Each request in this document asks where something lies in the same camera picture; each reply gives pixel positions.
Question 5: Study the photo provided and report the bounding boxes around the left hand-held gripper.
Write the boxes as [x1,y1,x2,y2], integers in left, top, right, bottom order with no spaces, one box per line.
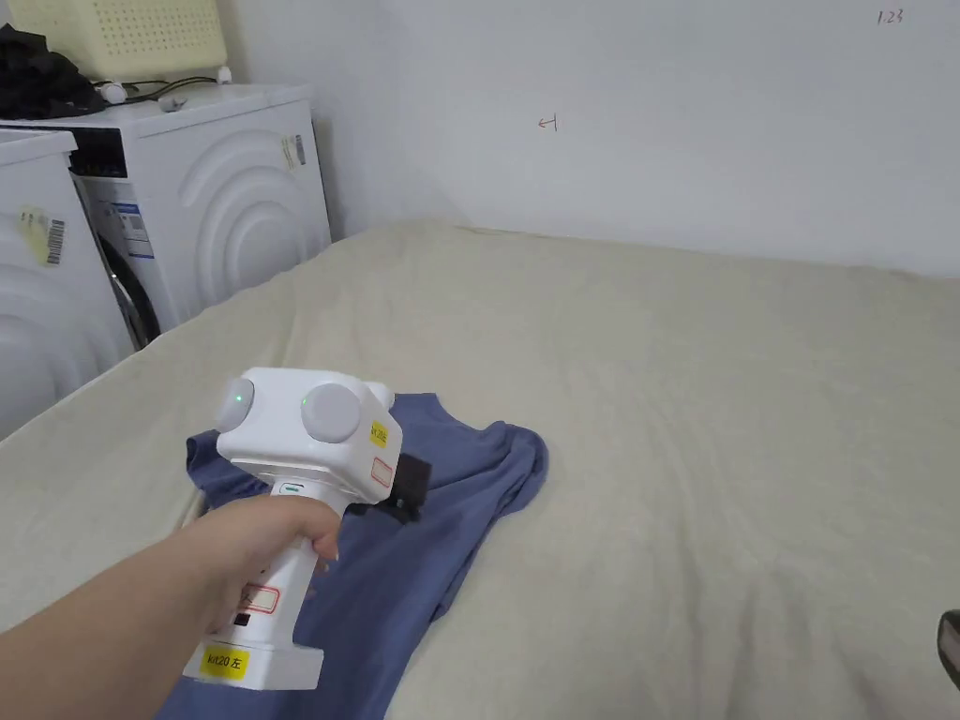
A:
[182,366,434,691]

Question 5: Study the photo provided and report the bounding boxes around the dark blue shirt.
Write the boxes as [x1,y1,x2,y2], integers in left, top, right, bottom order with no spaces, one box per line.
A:
[145,391,550,720]

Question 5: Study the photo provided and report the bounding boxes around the person's left forearm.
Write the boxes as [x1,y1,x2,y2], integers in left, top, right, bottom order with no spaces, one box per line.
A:
[0,517,210,720]

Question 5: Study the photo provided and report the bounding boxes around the person's left hand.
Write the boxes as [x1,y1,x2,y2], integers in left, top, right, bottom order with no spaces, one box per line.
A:
[179,496,343,640]

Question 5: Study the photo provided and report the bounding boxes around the white washing machine with basket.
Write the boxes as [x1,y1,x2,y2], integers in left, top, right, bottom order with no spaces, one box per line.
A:
[0,0,335,353]

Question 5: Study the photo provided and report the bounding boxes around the bed with beige sheet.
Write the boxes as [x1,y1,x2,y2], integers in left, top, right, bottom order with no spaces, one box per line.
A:
[0,218,960,720]

